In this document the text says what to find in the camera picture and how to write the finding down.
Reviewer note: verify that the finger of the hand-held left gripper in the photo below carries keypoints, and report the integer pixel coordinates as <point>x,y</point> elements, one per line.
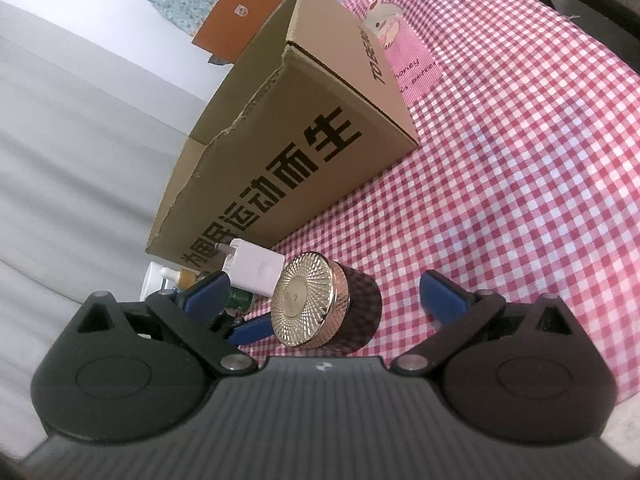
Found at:
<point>252,330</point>

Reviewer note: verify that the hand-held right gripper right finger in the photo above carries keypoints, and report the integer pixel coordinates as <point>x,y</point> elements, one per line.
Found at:
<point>440,295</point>

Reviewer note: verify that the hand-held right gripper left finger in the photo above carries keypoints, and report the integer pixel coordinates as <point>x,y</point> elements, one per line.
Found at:
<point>205,292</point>

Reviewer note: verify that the green dropper bottle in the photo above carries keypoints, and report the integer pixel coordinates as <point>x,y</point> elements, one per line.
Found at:
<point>187,279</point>

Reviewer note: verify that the white charger plug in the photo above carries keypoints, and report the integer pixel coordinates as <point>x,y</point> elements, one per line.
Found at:
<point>250,265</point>

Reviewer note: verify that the gold-lidded round jar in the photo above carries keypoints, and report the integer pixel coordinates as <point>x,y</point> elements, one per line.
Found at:
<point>305,300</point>

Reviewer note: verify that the brown cardboard box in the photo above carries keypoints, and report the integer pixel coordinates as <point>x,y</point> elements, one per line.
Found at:
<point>300,110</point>

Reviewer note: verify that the pink checkered tablecloth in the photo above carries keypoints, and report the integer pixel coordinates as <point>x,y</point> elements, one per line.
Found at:
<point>500,185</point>

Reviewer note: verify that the orange printed carton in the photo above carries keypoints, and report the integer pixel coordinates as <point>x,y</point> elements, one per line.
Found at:
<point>240,15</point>

